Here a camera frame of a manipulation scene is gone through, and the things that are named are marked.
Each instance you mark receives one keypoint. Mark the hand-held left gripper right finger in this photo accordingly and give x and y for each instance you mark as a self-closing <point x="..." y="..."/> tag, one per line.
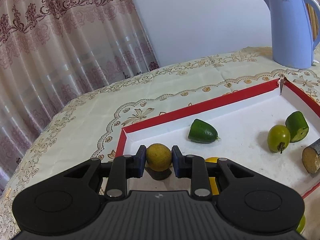
<point x="175" y="160"/>

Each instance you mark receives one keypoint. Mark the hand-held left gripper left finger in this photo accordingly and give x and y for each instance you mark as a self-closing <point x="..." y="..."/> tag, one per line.
<point x="142" y="158"/>

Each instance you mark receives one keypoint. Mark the round mustard yellow fruit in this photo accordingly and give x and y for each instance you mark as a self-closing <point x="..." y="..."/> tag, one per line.
<point x="158" y="156"/>

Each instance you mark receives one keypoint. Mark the green cucumber end piece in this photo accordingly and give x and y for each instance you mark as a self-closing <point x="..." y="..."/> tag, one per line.
<point x="202" y="131"/>

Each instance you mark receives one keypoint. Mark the yellow lobed fruit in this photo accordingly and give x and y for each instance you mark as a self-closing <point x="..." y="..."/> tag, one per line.
<point x="213" y="186"/>

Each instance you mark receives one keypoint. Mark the red shallow box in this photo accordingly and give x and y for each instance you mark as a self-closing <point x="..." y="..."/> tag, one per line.
<point x="237" y="125"/>

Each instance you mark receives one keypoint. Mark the green tomato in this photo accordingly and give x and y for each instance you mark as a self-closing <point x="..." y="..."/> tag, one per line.
<point x="300" y="225"/>
<point x="277" y="136"/>

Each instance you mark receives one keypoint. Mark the green cucumber cut half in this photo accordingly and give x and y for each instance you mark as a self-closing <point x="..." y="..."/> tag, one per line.
<point x="295" y="123"/>

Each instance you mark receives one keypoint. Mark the small grey wooden log piece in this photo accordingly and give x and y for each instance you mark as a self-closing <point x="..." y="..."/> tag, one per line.
<point x="311" y="158"/>

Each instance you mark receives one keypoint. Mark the pink patterned curtain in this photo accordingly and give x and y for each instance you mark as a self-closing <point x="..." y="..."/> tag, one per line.
<point x="62" y="55"/>

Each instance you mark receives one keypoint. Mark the blue electric kettle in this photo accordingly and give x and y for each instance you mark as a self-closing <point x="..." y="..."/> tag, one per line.
<point x="287" y="30"/>

